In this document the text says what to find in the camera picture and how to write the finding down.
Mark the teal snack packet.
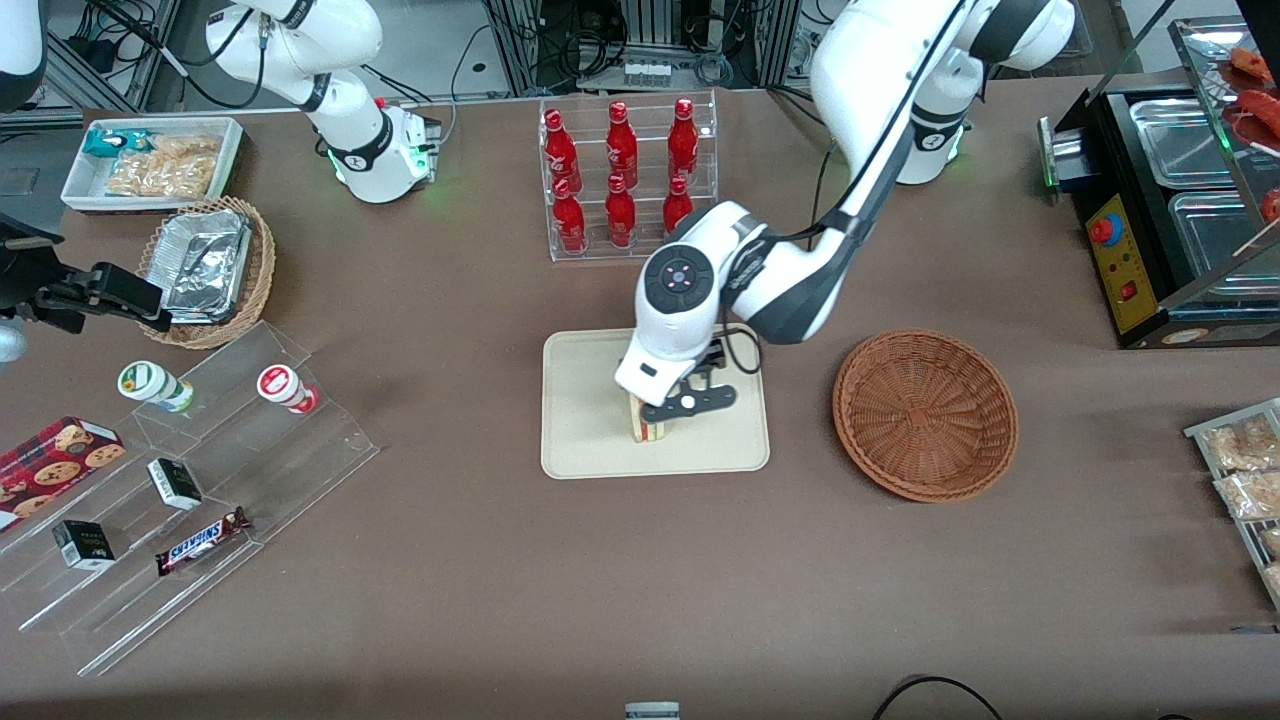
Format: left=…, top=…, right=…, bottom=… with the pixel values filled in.
left=83, top=128, right=151, bottom=159

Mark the snickers chocolate bar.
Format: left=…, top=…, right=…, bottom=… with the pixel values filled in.
left=155, top=506, right=251, bottom=577

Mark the beige plastic tray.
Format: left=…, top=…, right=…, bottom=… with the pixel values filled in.
left=541, top=329, right=771, bottom=481

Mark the grey snack display tray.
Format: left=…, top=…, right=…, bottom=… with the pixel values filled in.
left=1185, top=398, right=1280, bottom=611

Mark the red cola bottle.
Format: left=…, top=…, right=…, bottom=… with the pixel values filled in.
left=662, top=176, right=695, bottom=237
left=552, top=178, right=588, bottom=253
left=606, top=101, right=639, bottom=189
left=543, top=108, right=583, bottom=193
left=605, top=174, right=637, bottom=249
left=668, top=97, right=700, bottom=183

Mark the green label yogurt cup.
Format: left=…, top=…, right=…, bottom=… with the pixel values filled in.
left=117, top=361, right=195, bottom=413

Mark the black food warmer machine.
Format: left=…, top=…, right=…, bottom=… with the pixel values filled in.
left=1040, top=15, right=1280, bottom=351

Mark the clear bag of snacks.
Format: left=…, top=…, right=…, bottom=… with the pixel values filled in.
left=1203, top=415, right=1280, bottom=473
left=1215, top=470, right=1280, bottom=521

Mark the red label yogurt cup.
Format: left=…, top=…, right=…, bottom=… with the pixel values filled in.
left=256, top=364, right=319, bottom=415

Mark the clear bag of crackers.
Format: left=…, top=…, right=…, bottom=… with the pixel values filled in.
left=105, top=135, right=223, bottom=199

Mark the clear acrylic bottle rack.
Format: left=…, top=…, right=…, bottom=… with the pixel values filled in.
left=538, top=90, right=719, bottom=263

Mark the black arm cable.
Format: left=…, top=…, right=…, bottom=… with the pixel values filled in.
left=768, top=0, right=971, bottom=246

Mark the aluminium frame equipment rack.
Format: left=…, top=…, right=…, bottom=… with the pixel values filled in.
left=480, top=0, right=801, bottom=96

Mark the small black box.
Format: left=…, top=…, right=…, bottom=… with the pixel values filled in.
left=52, top=519, right=116, bottom=571
left=147, top=458, right=203, bottom=511

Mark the red cookie box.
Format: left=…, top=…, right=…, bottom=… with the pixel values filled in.
left=0, top=416, right=127, bottom=531

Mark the round brown wicker basket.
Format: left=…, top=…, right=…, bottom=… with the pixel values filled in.
left=832, top=329, right=1020, bottom=503

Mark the steel food pan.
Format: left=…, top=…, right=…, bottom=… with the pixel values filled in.
left=1168, top=192, right=1280, bottom=301
left=1130, top=97, right=1241, bottom=189

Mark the white rectangular snack bin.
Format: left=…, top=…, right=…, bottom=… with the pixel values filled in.
left=60, top=117, right=244, bottom=214

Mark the black floor cable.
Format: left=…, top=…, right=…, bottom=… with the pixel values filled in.
left=872, top=676, right=1006, bottom=720

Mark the plastic sandwich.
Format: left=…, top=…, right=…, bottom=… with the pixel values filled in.
left=628, top=393, right=669, bottom=444

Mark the clear acrylic stepped display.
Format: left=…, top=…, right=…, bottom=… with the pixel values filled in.
left=0, top=320, right=381, bottom=678

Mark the stack of foil containers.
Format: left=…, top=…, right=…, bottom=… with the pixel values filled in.
left=160, top=208, right=253, bottom=323

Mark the tan wicker basket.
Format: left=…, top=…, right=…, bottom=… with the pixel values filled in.
left=137, top=196, right=277, bottom=350

